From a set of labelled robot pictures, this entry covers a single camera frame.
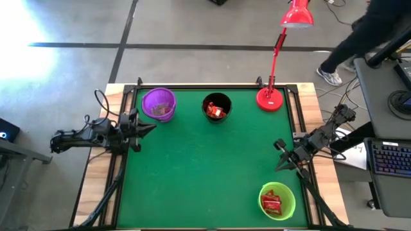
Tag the red desk lamp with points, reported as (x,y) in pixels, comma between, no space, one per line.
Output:
(269,99)

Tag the black rig frame strut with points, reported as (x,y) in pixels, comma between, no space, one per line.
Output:
(102,199)
(318,199)

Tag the black box blue light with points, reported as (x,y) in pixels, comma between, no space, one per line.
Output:
(8,130)

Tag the white paper sheet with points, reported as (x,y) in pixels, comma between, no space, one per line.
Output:
(354,157)

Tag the lime green bowl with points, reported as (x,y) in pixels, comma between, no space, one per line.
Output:
(287,205)

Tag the person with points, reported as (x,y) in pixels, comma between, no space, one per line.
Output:
(359,41)

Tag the green table mat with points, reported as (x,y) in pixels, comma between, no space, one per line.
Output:
(208,167)

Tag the grey side table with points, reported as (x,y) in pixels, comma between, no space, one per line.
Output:
(19,154)

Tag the black table border frame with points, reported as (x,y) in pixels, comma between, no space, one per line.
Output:
(119,179)

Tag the black bucket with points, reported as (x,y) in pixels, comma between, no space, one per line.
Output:
(205,112)

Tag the orange candy packet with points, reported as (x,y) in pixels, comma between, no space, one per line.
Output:
(220,113)

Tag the black keyboard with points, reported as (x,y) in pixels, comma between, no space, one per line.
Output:
(390,158)

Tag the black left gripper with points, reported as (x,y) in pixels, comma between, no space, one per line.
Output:
(133,138)

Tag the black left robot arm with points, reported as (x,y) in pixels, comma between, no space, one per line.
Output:
(80,136)

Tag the round black device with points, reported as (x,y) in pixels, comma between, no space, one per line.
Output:
(398,102)

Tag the red candy yellow label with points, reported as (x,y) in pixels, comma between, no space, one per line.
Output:
(211,109)

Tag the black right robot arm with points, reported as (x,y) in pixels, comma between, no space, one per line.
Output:
(327,130)

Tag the grey desk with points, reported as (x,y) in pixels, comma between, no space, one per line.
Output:
(375,102)

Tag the grey keyboard tray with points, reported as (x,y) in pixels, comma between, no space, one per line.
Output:
(391,195)

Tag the purple bucket with face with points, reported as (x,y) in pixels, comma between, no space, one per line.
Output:
(159,106)

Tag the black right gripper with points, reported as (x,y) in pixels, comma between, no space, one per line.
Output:
(298,152)

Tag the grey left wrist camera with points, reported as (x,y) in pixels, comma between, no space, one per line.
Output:
(130,117)

